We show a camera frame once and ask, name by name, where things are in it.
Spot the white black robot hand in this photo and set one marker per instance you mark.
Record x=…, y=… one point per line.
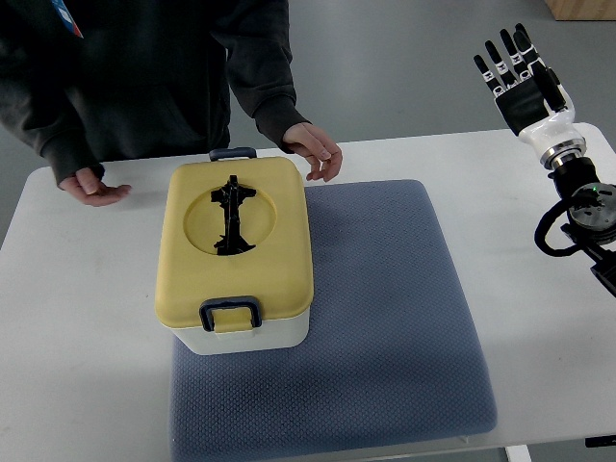
x=531, y=100

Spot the person's right hand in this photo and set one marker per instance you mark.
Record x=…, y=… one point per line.
x=86, y=187

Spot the person's left hand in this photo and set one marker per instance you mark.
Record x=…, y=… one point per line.
x=324, y=156

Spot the yellow box lid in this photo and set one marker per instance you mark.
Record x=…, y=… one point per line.
x=235, y=248

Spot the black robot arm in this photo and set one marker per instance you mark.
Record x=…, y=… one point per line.
x=589, y=206

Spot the cardboard box corner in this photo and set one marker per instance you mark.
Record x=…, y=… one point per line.
x=582, y=10

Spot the white storage box base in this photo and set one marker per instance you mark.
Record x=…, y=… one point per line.
x=272, y=334

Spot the person in dark hoodie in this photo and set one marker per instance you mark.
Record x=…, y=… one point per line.
x=89, y=82

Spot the blue grey cushion mat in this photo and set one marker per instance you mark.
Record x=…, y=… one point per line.
x=391, y=357

